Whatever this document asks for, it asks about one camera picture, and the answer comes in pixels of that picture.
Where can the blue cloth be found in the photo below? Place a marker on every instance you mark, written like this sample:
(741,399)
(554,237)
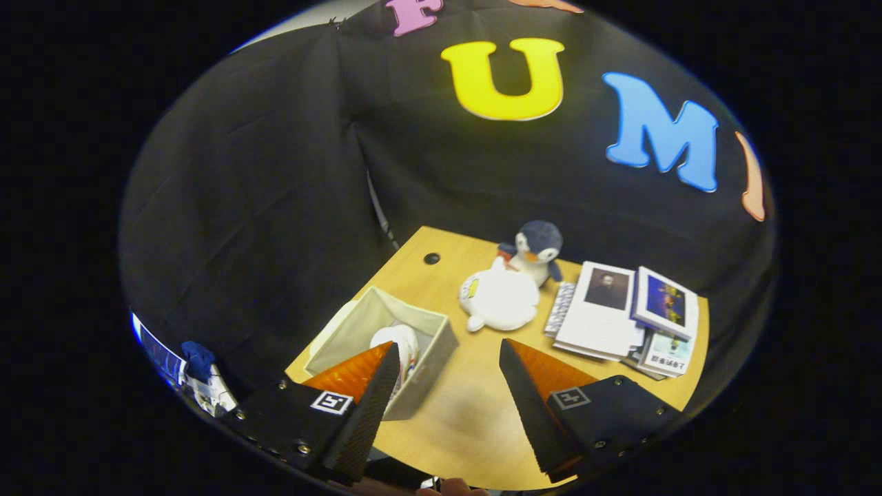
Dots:
(198,358)

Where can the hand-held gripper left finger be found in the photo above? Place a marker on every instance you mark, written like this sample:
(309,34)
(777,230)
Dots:
(368,413)

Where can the white duck plush toy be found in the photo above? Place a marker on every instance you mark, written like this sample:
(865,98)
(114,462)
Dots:
(499,300)

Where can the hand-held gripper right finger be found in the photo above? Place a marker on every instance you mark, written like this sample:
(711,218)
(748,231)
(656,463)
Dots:
(534,413)

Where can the blue cover book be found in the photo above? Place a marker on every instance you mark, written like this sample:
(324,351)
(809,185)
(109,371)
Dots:
(665,303)

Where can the white book with portrait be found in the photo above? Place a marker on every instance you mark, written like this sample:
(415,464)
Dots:
(599,320)

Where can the patterned grey booklet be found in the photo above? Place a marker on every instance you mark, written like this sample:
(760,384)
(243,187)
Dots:
(561,310)

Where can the white striped canvas shoe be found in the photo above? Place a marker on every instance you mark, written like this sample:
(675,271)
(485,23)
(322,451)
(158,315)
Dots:
(396,341)

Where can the blue grey penguin plush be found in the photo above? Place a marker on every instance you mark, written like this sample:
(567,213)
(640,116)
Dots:
(541,238)

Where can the beige fabric storage box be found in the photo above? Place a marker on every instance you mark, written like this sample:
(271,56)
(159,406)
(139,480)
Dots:
(431,365)

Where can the green and white book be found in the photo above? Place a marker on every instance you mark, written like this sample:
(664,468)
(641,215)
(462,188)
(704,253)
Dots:
(667,355)

